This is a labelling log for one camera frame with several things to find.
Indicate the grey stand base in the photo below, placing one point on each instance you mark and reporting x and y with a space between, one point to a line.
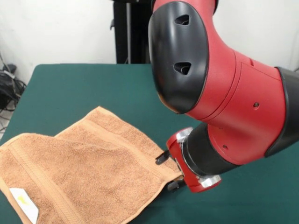
10 68

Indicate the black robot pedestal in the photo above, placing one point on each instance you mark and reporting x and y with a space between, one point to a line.
135 35

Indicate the dark green table cloth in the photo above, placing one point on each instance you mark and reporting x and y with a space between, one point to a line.
70 88

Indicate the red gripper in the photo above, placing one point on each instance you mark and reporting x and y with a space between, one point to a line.
176 149

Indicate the orange terry towel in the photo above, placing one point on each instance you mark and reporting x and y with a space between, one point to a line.
81 168

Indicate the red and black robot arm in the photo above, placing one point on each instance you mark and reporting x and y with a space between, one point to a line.
233 93

